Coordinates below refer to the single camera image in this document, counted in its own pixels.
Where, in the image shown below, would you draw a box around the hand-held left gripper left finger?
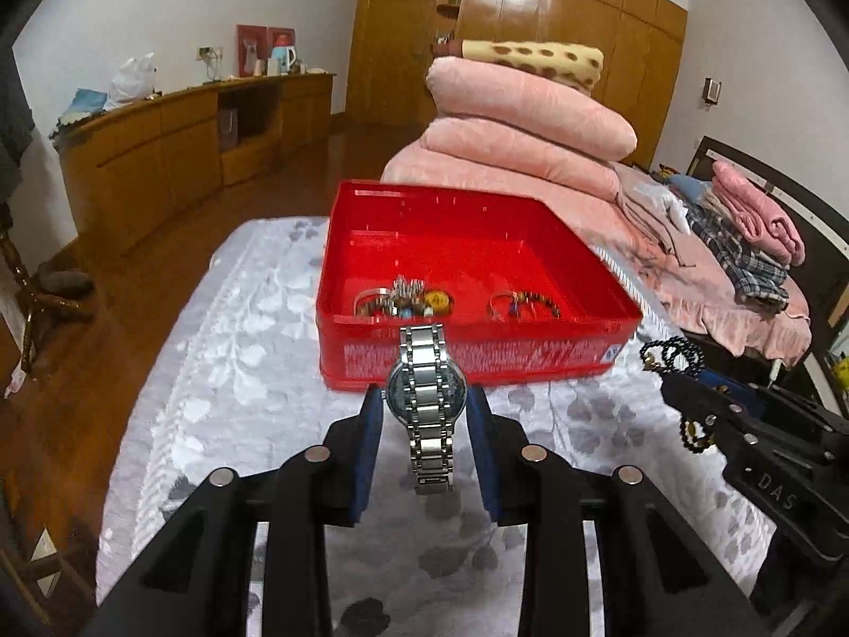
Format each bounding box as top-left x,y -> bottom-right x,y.
80,386 -> 387,637

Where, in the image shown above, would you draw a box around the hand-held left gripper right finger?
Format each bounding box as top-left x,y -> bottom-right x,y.
464,385 -> 764,637

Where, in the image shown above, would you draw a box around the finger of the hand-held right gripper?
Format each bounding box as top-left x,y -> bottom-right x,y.
699,375 -> 777,420
660,375 -> 770,460

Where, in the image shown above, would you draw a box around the black bead bracelet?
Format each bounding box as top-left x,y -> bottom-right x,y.
640,338 -> 721,456

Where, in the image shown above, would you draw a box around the silver metal wristwatch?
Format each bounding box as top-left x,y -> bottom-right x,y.
386,324 -> 469,493

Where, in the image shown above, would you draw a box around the brown wooden bead bracelet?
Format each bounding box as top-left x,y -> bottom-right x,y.
354,288 -> 453,321

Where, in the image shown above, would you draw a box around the multicolour stone bead bracelet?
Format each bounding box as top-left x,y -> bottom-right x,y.
510,289 -> 564,320

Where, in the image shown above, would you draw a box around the red plastic box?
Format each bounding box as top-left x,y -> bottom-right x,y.
316,179 -> 644,391

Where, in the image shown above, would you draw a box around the plaid folded clothes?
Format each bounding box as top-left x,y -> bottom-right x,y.
686,202 -> 790,306

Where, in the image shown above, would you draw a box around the white floral table cloth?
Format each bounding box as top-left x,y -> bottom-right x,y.
96,216 -> 777,637

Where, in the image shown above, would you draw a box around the pink folded garment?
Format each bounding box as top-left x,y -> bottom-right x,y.
713,160 -> 807,266

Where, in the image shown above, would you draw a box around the dark bed headboard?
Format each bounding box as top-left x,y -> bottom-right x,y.
690,136 -> 849,406

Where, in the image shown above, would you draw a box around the beige folded clothes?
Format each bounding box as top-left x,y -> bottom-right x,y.
617,166 -> 694,260

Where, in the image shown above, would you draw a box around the large pink folded blanket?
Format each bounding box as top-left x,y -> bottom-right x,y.
426,56 -> 638,164

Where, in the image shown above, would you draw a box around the brown slipper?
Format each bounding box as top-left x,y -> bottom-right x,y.
36,265 -> 94,297

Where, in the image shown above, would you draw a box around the wooden sideboard cabinet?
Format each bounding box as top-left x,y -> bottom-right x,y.
56,73 -> 336,254

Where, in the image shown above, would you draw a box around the wooden coat rack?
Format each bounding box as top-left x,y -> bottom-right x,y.
0,205 -> 87,374

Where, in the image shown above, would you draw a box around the spotted yellow pillow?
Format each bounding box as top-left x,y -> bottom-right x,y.
431,38 -> 604,95

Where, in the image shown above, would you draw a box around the wooden wardrobe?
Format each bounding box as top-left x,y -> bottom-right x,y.
341,0 -> 687,170

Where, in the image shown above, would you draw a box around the white teal thermos jug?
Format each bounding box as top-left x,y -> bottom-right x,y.
271,33 -> 297,75

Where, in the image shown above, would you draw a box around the white plastic bag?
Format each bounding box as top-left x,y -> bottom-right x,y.
108,53 -> 157,107

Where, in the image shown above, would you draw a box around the blue cloth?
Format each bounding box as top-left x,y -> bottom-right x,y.
49,88 -> 107,140

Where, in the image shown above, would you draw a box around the dark hanging garment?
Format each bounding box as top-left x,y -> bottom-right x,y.
0,46 -> 36,206

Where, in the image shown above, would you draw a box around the wall socket with plugs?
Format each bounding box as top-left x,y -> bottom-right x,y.
197,45 -> 227,84

